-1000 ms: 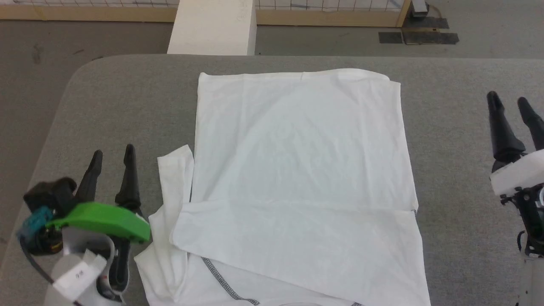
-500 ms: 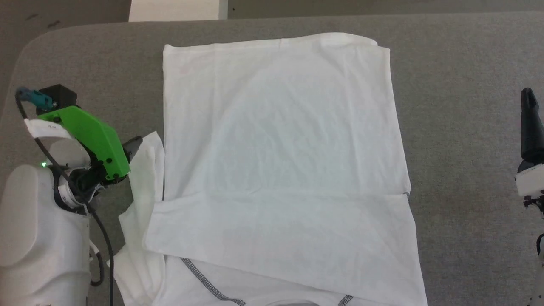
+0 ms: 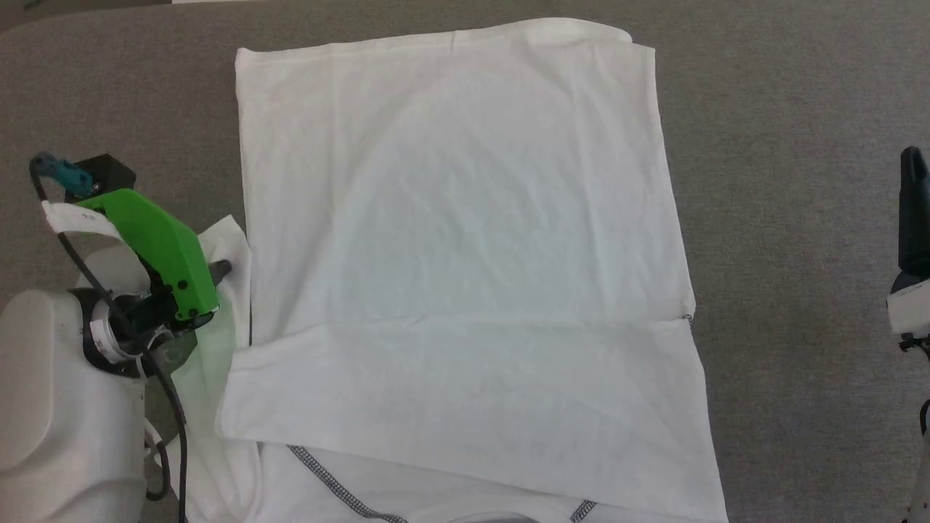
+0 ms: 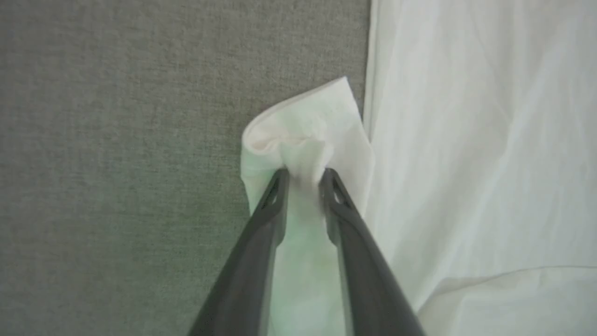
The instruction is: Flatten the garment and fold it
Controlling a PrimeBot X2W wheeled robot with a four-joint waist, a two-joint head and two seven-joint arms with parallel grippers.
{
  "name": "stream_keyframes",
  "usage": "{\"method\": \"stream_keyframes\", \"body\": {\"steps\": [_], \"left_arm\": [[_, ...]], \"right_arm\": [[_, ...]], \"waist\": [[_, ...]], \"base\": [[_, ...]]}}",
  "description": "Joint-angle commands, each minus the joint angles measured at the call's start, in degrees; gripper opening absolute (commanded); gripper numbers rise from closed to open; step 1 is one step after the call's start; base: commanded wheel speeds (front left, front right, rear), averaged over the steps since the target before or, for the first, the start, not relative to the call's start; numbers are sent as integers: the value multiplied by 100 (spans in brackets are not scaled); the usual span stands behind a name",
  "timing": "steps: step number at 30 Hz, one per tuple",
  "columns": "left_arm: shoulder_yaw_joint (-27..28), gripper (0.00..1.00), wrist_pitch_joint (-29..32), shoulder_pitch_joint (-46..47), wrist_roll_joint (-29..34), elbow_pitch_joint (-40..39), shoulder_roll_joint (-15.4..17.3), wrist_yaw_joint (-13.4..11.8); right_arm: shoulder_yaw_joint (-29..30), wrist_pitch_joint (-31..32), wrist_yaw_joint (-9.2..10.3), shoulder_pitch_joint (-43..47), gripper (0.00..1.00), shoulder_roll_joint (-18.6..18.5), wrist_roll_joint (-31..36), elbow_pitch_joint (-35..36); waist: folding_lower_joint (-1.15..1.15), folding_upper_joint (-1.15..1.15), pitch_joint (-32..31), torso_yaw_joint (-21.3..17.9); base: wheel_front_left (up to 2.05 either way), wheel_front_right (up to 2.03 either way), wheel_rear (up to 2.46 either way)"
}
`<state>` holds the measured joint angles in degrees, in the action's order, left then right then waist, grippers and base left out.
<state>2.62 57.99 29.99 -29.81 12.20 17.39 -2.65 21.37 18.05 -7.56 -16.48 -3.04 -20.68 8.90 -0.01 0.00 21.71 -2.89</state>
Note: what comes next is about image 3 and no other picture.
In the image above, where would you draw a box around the white garment with dark stitching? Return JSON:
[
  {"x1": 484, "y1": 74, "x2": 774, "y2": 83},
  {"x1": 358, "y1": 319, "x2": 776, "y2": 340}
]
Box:
[{"x1": 149, "y1": 17, "x2": 730, "y2": 523}]

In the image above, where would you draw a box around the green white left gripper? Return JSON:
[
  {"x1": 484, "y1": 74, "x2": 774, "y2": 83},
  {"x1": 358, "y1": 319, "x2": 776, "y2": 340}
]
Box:
[{"x1": 42, "y1": 188, "x2": 234, "y2": 325}]

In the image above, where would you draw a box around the short thin black cable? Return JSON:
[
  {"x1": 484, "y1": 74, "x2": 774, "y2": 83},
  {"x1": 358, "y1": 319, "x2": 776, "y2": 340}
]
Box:
[{"x1": 143, "y1": 417, "x2": 173, "y2": 503}]

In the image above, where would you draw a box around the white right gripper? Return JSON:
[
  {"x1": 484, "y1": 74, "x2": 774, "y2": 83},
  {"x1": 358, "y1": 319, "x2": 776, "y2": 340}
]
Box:
[{"x1": 886, "y1": 146, "x2": 930, "y2": 357}]

